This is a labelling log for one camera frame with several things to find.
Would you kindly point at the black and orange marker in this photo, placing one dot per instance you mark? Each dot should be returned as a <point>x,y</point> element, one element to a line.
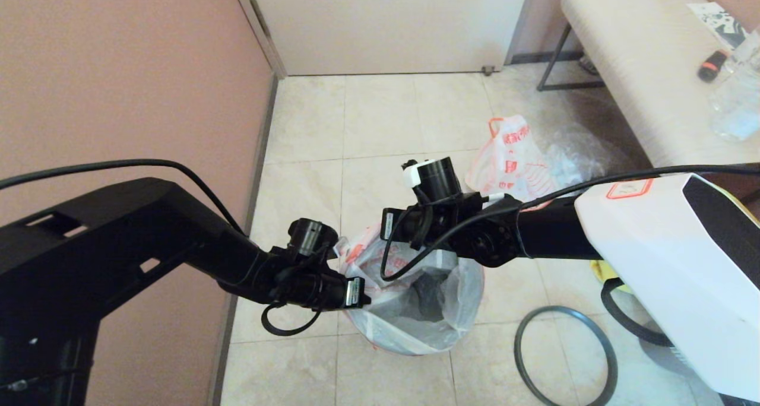
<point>711,64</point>

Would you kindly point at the grey ribbed robot base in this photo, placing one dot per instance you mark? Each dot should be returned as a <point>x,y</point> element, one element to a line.
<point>671,364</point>

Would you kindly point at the clear plastic water bottle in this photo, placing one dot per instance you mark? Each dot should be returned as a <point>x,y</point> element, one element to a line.
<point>736,106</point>

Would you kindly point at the clear plastic bag with items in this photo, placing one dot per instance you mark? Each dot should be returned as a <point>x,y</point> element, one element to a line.
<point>585,154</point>

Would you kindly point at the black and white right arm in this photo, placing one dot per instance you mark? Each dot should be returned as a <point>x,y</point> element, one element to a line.
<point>653,246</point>

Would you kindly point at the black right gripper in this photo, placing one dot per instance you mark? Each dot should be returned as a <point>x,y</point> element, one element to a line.
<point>398,225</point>

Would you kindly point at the white door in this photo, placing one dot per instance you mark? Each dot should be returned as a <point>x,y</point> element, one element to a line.
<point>386,26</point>

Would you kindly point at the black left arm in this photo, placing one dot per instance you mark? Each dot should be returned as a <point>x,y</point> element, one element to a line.
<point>119,251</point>

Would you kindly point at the white red plastic bag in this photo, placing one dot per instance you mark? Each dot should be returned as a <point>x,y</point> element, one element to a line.
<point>510,162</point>

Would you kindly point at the white red-printed bin liner bag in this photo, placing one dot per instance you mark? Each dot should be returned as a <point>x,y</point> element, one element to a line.
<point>427,311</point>

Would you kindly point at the beige bench with metal legs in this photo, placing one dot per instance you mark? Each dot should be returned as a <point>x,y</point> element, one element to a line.
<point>641,67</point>

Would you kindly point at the black and white printed paper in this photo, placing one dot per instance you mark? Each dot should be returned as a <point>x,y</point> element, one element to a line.
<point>715,21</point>

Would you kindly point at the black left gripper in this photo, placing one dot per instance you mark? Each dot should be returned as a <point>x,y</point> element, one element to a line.
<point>355,292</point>

